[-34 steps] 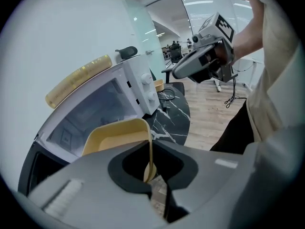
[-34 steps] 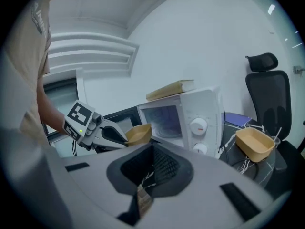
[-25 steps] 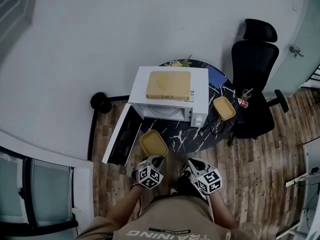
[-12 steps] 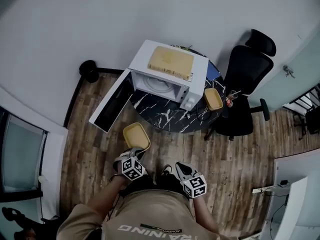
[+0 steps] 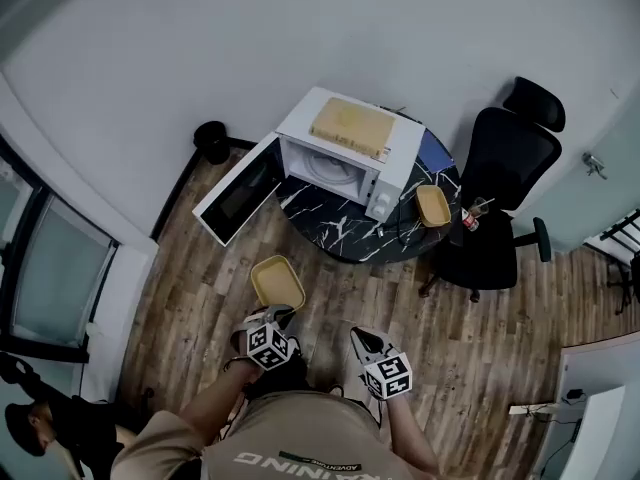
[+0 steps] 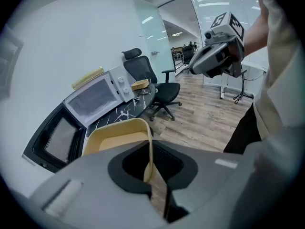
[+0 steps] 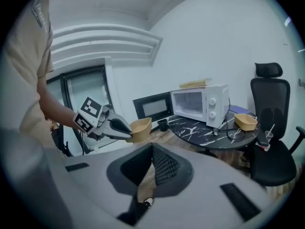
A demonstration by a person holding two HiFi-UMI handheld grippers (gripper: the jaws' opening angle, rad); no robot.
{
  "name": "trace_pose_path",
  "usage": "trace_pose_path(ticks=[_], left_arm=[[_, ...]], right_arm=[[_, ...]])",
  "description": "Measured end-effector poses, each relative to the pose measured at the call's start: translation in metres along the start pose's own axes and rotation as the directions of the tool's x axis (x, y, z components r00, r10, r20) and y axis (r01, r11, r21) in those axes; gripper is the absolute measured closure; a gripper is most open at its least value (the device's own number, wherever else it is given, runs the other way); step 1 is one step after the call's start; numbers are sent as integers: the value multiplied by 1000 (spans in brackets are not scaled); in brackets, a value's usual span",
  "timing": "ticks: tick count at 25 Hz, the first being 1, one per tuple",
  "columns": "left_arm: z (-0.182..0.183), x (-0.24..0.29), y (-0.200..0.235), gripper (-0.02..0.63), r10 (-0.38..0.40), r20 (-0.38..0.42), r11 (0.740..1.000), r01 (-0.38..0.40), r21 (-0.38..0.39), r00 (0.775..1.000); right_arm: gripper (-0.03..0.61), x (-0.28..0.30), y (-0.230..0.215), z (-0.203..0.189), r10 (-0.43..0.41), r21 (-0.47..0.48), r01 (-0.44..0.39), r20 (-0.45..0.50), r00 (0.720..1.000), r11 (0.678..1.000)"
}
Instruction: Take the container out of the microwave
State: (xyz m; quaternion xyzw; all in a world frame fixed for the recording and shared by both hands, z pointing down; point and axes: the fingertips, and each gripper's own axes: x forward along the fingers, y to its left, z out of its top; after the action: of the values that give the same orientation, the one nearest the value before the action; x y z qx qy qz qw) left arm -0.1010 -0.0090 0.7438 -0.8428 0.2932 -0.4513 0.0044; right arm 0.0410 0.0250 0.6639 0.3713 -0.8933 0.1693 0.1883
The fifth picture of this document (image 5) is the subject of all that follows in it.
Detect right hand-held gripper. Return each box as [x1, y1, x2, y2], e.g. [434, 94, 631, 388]
[348, 326, 414, 402]

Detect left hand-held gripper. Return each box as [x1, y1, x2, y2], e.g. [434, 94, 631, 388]
[229, 304, 301, 372]

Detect yellow container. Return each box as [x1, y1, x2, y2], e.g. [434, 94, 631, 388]
[249, 254, 307, 315]
[415, 183, 453, 229]

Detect white microwave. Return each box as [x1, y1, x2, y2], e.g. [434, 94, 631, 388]
[191, 85, 428, 248]

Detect person's left forearm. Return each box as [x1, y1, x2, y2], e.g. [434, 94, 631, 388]
[176, 359, 262, 445]

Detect person's right forearm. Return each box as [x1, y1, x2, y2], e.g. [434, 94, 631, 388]
[386, 396, 450, 477]

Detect glass microwave turntable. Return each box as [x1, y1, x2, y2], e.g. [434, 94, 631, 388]
[304, 153, 360, 187]

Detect round black marble table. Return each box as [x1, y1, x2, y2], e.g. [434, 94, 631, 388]
[276, 112, 463, 265]

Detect person's beige printed shirt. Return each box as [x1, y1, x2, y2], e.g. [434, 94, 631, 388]
[109, 389, 442, 480]

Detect white power strip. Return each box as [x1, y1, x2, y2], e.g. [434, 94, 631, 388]
[508, 401, 560, 417]

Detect black waste bin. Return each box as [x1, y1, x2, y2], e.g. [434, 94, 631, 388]
[192, 119, 232, 166]

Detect blue notebook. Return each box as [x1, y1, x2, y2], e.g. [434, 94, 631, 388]
[418, 129, 457, 174]

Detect dark framed window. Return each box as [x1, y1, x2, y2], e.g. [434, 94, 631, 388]
[0, 136, 120, 365]

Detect black mesh office chair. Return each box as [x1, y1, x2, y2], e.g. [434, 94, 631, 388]
[418, 75, 568, 304]

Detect white desk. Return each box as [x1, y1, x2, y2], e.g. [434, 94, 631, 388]
[528, 329, 640, 480]

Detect black metal rack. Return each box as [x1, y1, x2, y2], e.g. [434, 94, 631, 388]
[581, 207, 640, 315]

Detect black power cable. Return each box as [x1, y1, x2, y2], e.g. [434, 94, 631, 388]
[374, 189, 437, 250]

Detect metal door handle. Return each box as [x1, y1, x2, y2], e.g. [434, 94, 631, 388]
[580, 151, 609, 181]

